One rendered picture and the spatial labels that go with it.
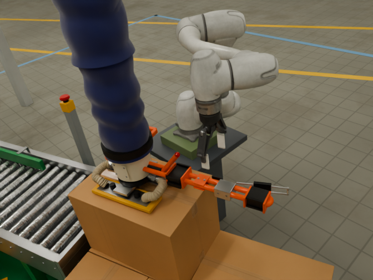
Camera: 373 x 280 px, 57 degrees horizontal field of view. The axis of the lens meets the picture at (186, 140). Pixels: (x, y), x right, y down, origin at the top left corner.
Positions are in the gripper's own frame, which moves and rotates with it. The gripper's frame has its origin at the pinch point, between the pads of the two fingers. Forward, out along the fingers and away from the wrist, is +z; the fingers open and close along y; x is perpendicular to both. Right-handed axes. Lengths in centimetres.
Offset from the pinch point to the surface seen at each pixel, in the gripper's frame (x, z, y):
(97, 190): -55, 25, 16
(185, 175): -12.5, 11.4, 3.5
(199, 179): -6.5, 12.6, 2.2
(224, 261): 0, 68, -1
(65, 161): -138, 63, -24
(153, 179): -29.9, 19.0, 4.1
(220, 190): 4.1, 12.7, 5.0
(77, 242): -75, 62, 26
